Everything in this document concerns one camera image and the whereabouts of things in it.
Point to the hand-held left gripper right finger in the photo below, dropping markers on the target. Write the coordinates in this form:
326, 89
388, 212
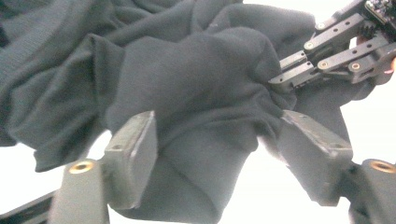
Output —
317, 161

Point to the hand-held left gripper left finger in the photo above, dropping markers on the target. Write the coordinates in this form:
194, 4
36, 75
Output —
130, 161

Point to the black garment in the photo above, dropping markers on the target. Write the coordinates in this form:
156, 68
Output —
193, 74

